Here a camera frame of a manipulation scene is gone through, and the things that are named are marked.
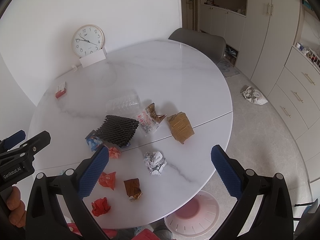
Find red paper ball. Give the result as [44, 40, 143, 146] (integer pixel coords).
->
[91, 197, 111, 217]

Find blue horse print carton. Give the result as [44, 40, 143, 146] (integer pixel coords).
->
[85, 130, 103, 152]

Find orange red plastic wrapper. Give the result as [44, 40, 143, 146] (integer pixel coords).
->
[98, 172, 116, 191]

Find orange paper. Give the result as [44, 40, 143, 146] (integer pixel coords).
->
[108, 147, 121, 159]

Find black ridged plastic tray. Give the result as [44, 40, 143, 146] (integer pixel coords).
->
[95, 115, 139, 147]

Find brown foil wrapper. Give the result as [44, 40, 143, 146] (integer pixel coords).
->
[124, 178, 142, 201]

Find clear plastic bottle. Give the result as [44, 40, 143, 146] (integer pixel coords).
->
[106, 92, 141, 117]

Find clear printed snack wrapper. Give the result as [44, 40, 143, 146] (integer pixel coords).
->
[137, 102, 167, 135]

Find white newspaper ball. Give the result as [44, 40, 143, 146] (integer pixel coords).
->
[144, 151, 167, 176]

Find brown paper bag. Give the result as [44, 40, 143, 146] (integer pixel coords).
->
[167, 112, 194, 144]

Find pink white trash bin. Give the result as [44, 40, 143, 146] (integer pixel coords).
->
[164, 190, 220, 237]

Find person's left hand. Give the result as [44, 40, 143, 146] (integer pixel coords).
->
[7, 186, 26, 228]

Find black legged chair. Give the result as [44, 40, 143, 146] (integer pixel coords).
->
[293, 199, 320, 239]

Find red and white small box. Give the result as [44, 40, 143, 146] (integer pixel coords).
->
[55, 82, 67, 99]

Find person's grey trouser legs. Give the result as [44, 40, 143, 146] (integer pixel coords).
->
[112, 219, 174, 240]

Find white tote bag on floor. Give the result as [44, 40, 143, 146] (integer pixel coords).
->
[240, 86, 268, 105]

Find floor mat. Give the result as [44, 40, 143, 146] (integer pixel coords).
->
[217, 58, 240, 77]

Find grey dining chair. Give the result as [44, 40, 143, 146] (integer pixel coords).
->
[169, 28, 226, 64]

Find white round wall clock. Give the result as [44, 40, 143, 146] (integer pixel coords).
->
[72, 24, 105, 58]

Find beige cabinet wall unit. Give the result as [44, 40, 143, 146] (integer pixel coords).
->
[197, 0, 320, 183]

